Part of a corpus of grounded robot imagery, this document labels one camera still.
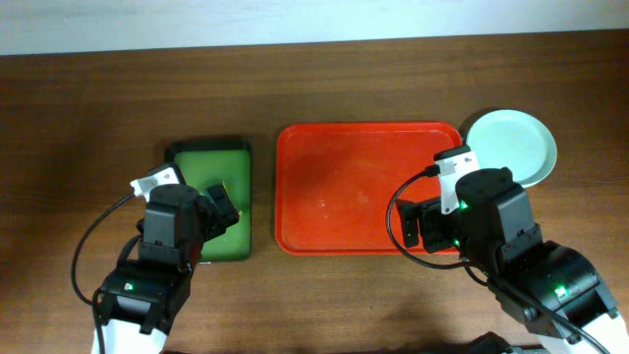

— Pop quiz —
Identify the red plastic tray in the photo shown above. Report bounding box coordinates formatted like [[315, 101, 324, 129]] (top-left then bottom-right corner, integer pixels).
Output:
[[274, 122, 462, 256]]

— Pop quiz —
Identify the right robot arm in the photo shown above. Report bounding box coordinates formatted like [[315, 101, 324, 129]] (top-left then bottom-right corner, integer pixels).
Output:
[[387, 168, 628, 353]]

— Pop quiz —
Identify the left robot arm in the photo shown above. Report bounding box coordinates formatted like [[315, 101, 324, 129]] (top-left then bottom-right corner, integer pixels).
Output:
[[91, 184, 240, 353]]

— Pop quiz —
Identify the green plastic tray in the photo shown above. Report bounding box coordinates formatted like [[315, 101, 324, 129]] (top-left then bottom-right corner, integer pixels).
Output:
[[164, 140, 252, 263]]

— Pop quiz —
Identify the green yellow sponge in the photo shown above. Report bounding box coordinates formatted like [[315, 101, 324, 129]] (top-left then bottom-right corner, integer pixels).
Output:
[[221, 181, 243, 218]]

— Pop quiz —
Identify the pale green plate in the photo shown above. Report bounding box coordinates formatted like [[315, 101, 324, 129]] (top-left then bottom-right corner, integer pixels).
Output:
[[465, 109, 558, 188]]

